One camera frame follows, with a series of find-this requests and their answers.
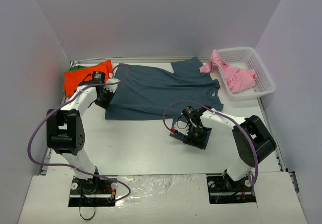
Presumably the blue t shirt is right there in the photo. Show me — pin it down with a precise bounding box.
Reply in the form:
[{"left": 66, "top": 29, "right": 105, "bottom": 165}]
[{"left": 104, "top": 57, "right": 224, "bottom": 144}]

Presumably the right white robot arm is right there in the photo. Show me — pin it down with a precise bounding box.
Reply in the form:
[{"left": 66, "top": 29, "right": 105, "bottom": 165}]
[{"left": 182, "top": 106, "right": 276, "bottom": 190}]

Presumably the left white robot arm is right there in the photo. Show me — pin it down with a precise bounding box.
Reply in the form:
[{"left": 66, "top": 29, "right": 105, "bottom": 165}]
[{"left": 46, "top": 71, "right": 120, "bottom": 193}]

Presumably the orange folded t shirt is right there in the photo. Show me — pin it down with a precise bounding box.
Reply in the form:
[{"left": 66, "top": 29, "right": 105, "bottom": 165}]
[{"left": 63, "top": 60, "right": 113, "bottom": 98}]

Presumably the green folded t shirt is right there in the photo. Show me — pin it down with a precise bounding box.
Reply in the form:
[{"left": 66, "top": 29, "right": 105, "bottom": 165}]
[{"left": 68, "top": 65, "right": 85, "bottom": 71}]

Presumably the pink t shirt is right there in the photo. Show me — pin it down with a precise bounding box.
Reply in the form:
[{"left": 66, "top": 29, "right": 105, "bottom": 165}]
[{"left": 199, "top": 50, "right": 257, "bottom": 93}]

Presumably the white plastic basket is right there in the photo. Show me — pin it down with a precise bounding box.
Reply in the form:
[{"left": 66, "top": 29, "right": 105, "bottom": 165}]
[{"left": 217, "top": 47, "right": 276, "bottom": 101}]

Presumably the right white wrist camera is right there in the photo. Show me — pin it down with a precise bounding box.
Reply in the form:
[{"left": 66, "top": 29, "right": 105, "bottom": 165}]
[{"left": 170, "top": 119, "right": 193, "bottom": 136}]

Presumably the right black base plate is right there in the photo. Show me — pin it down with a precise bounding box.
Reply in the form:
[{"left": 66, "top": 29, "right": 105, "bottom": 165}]
[{"left": 206, "top": 174, "right": 256, "bottom": 204}]

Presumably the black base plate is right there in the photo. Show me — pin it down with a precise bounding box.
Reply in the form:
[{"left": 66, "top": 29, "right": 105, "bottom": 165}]
[
  {"left": 206, "top": 174, "right": 256, "bottom": 204},
  {"left": 68, "top": 177, "right": 118, "bottom": 207}
]

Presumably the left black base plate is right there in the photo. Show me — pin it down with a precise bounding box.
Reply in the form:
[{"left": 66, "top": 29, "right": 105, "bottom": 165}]
[{"left": 68, "top": 177, "right": 118, "bottom": 207}]

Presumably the thin black cable loop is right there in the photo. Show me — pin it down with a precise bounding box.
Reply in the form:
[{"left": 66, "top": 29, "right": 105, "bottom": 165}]
[{"left": 78, "top": 205, "right": 96, "bottom": 221}]

